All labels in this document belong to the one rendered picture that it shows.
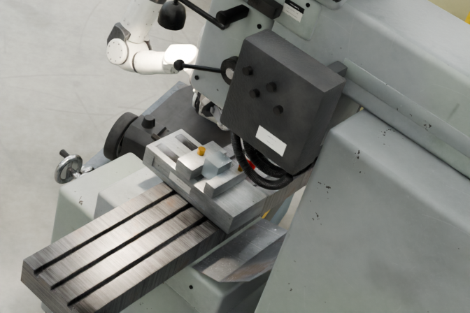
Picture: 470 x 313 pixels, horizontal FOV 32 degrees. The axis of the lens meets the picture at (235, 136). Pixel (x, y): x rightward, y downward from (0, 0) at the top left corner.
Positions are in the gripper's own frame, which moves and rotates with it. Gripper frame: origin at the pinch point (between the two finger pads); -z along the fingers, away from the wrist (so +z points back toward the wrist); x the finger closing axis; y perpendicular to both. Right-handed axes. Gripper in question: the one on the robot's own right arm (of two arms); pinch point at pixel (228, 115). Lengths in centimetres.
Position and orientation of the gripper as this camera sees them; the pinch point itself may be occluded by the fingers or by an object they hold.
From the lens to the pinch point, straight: 218.7
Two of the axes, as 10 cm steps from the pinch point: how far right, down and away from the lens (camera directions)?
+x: 8.8, -0.8, 4.6
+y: -2.5, 7.5, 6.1
